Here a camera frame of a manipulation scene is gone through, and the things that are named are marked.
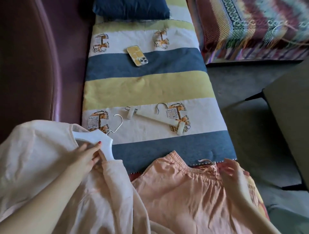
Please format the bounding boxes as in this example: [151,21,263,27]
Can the person's left hand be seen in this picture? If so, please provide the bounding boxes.
[70,142,107,173]

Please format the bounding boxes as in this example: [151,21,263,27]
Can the person's right hand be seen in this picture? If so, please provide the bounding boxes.
[218,158,251,196]

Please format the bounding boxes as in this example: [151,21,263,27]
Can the white plastic clothes hanger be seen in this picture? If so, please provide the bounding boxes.
[72,114,124,161]

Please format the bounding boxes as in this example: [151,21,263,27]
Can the person's left forearm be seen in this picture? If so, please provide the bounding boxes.
[0,156,90,234]

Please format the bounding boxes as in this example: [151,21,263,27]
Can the person's right forearm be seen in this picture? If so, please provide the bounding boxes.
[231,189,288,234]

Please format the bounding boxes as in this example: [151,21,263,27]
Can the orange patterned bedsheet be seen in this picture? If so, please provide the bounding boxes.
[247,174,270,221]

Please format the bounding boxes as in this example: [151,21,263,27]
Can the peach elastic waist shorts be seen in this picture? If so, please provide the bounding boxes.
[131,151,271,234]

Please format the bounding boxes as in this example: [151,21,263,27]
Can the cream pink sweatshirt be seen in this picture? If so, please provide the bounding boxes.
[0,120,155,234]

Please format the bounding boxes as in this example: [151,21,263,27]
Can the white clip trouser hanger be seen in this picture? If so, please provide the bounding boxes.
[125,103,191,136]

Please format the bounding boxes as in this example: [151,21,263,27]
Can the dark low table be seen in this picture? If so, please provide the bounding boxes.
[245,62,309,191]

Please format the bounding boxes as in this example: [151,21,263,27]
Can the striped quilted mattress pad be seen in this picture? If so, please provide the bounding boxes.
[82,0,237,170]

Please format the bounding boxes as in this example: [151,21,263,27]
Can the phone with yellow case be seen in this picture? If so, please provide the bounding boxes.
[126,45,149,67]

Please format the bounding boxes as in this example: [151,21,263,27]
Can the purple sofa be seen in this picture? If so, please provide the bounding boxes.
[0,0,97,145]

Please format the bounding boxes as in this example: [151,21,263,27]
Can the multicoloured woven blanket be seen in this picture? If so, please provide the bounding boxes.
[187,0,309,64]

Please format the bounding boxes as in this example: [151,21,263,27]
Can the dark blue pillow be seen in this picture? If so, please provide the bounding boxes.
[92,0,171,22]

